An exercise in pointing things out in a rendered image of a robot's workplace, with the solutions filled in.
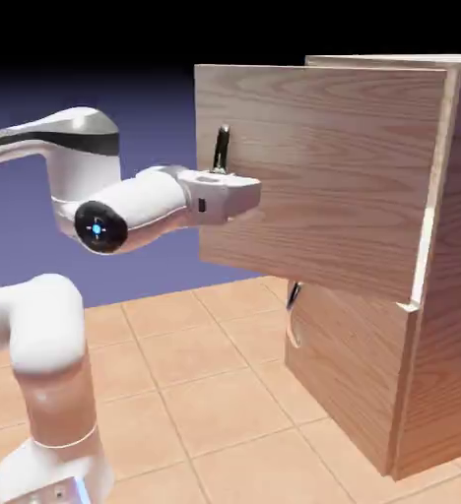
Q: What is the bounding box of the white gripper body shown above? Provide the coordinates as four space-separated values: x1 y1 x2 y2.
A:
225 175 263 224

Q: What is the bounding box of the large wood cabinet door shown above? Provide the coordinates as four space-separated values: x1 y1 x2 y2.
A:
193 63 449 305

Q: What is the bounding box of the straight metal door handle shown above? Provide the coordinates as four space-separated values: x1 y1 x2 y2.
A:
211 124 232 175

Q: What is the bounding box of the light wood cabinet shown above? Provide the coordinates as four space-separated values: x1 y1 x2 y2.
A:
285 53 461 482

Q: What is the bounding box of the small wood cabinet door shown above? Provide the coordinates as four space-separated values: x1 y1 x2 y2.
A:
285 281 418 476

